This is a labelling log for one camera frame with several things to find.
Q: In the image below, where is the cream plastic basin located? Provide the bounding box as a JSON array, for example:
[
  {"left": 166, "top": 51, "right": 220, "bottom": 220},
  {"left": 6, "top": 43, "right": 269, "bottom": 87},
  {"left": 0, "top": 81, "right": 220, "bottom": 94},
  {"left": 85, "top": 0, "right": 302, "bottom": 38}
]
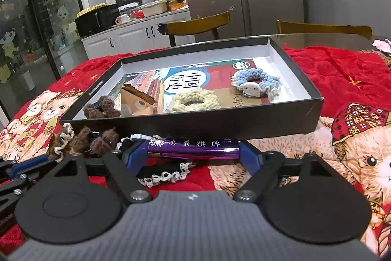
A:
[{"left": 141, "top": 0, "right": 169, "bottom": 17}]

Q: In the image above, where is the black cardboard box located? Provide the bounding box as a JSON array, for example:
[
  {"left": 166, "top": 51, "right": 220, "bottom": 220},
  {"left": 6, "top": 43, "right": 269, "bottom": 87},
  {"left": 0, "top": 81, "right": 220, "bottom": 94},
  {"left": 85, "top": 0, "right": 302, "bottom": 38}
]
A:
[{"left": 59, "top": 36, "right": 324, "bottom": 141}]

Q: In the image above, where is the red printed blanket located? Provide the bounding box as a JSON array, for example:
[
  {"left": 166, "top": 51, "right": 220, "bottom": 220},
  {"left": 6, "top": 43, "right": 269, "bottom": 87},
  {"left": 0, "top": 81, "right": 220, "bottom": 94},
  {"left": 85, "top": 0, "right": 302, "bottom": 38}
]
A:
[{"left": 0, "top": 44, "right": 391, "bottom": 255}]

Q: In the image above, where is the colourful printed booklet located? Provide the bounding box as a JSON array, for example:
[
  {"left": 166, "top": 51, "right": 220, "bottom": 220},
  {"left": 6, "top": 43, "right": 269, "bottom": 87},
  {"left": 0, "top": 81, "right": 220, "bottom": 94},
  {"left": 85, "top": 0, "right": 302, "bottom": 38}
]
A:
[{"left": 122, "top": 58, "right": 294, "bottom": 113}]

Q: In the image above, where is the blue white crochet scrunchie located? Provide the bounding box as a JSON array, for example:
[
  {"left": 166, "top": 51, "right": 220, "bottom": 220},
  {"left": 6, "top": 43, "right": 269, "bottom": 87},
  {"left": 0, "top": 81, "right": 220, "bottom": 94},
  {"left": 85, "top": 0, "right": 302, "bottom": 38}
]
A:
[{"left": 230, "top": 68, "right": 281, "bottom": 102}]

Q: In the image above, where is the brown crochet scrunchie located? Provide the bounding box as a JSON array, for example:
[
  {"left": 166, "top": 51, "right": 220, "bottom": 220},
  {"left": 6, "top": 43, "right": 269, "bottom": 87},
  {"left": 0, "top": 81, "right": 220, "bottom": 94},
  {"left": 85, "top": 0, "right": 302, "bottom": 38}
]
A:
[{"left": 49, "top": 123, "right": 77, "bottom": 160}]

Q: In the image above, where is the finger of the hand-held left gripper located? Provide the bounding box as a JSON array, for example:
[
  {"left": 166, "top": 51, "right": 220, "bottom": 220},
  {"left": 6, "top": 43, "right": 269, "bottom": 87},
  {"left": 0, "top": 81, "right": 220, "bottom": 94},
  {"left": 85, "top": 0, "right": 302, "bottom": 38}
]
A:
[
  {"left": 0, "top": 174, "right": 34, "bottom": 203},
  {"left": 0, "top": 155, "right": 54, "bottom": 180}
]

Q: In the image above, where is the black microwave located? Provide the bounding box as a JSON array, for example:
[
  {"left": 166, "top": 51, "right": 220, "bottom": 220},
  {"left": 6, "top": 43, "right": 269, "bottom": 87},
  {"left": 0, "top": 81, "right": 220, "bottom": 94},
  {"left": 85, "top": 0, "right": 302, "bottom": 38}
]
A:
[{"left": 75, "top": 4, "right": 118, "bottom": 38}]

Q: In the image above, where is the purple candy bar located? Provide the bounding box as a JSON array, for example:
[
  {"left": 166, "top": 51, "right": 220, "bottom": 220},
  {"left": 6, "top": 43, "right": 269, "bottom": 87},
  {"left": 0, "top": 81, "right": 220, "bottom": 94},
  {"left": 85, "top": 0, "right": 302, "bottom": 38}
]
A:
[{"left": 147, "top": 138, "right": 241, "bottom": 161}]

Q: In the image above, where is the white kitchen cabinet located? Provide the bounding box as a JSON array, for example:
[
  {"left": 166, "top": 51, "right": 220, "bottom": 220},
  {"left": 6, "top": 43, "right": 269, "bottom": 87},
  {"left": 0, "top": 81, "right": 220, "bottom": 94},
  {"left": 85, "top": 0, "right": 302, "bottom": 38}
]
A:
[{"left": 81, "top": 9, "right": 196, "bottom": 60}]

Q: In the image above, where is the cream crochet scrunchie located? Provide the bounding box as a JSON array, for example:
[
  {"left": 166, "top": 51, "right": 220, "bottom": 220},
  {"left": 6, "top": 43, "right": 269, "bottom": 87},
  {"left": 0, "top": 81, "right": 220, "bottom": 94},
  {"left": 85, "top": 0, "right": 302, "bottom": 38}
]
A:
[{"left": 167, "top": 88, "right": 221, "bottom": 114}]

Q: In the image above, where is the brown paper packet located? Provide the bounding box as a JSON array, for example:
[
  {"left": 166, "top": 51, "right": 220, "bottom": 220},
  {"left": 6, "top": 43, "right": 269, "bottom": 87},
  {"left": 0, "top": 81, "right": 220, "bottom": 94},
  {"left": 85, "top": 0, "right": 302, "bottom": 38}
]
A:
[{"left": 120, "top": 84, "right": 158, "bottom": 117}]

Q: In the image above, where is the glass door with stickers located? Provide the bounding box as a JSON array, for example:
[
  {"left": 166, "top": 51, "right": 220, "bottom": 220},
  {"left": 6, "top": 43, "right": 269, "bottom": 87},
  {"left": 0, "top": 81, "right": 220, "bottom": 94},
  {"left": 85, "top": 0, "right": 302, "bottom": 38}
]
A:
[{"left": 0, "top": 0, "right": 84, "bottom": 121}]

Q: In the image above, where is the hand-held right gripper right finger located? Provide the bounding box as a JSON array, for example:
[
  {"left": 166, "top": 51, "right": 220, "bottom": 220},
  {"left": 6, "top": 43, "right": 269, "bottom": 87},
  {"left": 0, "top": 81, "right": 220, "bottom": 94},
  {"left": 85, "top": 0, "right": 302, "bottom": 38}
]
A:
[{"left": 234, "top": 140, "right": 332, "bottom": 203}]

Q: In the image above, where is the black lace scrunchie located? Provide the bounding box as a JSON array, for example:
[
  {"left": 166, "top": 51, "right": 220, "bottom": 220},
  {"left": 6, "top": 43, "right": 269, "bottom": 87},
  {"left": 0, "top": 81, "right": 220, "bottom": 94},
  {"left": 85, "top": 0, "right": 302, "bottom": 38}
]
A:
[{"left": 119, "top": 133, "right": 194, "bottom": 188}]

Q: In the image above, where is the wooden chair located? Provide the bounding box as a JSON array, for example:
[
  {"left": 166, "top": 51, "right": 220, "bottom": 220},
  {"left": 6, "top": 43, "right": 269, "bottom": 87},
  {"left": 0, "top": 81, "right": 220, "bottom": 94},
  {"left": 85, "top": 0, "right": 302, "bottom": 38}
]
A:
[
  {"left": 157, "top": 11, "right": 230, "bottom": 47},
  {"left": 276, "top": 19, "right": 373, "bottom": 39}
]

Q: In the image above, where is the pile of plastic bags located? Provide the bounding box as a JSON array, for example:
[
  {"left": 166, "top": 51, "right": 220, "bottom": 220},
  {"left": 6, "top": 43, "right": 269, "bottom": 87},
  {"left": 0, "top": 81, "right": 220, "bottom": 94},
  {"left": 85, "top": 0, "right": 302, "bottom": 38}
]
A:
[{"left": 373, "top": 38, "right": 391, "bottom": 54}]

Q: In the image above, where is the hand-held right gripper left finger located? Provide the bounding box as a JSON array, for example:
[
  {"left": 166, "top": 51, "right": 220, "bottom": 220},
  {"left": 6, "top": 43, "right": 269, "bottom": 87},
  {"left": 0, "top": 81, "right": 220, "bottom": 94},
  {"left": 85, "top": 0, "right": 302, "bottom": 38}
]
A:
[{"left": 53, "top": 140, "right": 153, "bottom": 203}]

